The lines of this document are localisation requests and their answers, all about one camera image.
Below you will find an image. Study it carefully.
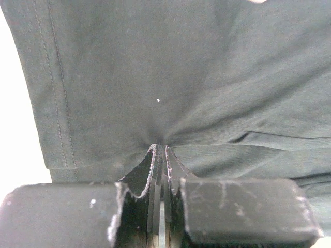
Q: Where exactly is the black t shirt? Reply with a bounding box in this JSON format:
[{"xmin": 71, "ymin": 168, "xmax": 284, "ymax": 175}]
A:
[{"xmin": 1, "ymin": 1, "xmax": 330, "ymax": 235}]

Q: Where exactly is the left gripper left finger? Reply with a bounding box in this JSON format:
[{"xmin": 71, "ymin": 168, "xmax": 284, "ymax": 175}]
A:
[{"xmin": 1, "ymin": 144, "xmax": 163, "ymax": 247}]

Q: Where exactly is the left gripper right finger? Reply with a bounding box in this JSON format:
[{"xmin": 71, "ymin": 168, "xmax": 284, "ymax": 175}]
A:
[{"xmin": 162, "ymin": 147, "xmax": 323, "ymax": 247}]

